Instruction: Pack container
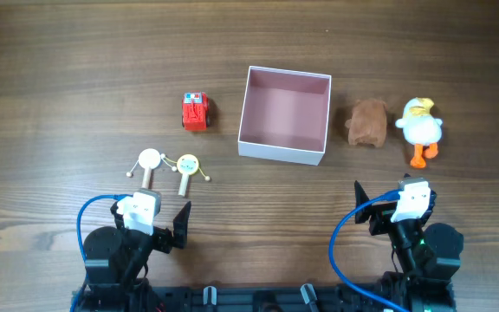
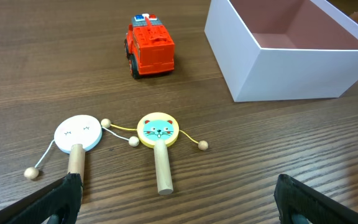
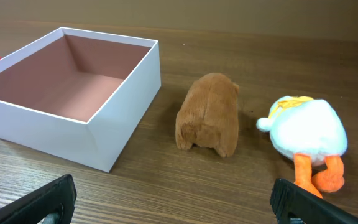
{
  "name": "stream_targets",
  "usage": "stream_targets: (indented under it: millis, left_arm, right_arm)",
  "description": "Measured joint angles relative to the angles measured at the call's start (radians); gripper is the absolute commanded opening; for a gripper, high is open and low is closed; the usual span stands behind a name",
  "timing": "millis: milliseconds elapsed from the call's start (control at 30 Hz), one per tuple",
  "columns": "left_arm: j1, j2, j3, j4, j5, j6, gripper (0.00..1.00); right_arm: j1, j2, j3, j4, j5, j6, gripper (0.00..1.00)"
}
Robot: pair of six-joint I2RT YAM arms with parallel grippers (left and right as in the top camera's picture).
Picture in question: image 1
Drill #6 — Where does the brown plush bear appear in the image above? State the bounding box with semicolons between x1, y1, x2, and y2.
345;98;387;148

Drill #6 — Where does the white yellow plush duck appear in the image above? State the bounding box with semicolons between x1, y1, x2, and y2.
395;97;443;169

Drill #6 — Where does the red toy fire truck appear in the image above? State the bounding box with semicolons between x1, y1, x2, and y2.
182;91;211;132

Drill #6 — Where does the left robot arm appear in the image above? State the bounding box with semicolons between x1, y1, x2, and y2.
70;195;191;311

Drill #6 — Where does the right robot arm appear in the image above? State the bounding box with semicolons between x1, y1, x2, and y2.
355;177;464;311

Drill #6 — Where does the yellow cat rattle drum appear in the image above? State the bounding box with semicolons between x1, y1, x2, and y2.
161;154;211;197

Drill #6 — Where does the white wooden rattle drum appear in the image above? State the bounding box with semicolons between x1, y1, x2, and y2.
126;148;178;189

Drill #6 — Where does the pink white cardboard box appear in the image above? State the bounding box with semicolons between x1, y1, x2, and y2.
237;66;332;166

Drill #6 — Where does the right blue cable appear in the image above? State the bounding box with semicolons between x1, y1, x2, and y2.
328;188;411;312

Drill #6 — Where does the blue cable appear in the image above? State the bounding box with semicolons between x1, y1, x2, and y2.
69;193;130;312
328;188;411;312

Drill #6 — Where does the left blue cable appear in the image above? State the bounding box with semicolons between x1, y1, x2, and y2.
69;193;130;312

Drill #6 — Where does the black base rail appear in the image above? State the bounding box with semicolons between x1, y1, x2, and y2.
153;284;385;312

